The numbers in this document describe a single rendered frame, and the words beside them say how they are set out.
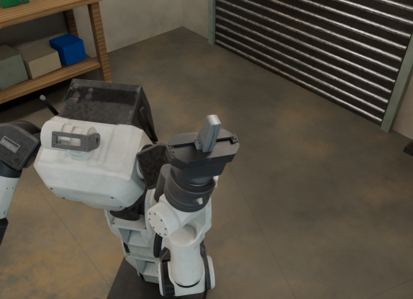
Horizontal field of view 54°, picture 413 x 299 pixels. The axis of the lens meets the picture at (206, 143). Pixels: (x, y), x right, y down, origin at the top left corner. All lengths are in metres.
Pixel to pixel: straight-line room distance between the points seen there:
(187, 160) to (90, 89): 0.56
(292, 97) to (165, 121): 1.15
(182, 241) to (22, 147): 0.50
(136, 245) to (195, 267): 0.75
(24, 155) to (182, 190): 0.55
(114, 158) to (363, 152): 2.49
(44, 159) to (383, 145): 2.74
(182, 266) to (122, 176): 0.26
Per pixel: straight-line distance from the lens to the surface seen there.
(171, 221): 0.77
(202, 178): 0.70
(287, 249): 2.51
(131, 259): 1.82
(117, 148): 1.03
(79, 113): 1.11
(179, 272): 0.93
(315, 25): 3.61
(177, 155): 0.64
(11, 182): 1.19
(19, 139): 1.14
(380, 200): 2.94
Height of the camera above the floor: 1.99
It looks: 39 degrees down
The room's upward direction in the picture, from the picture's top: straight up
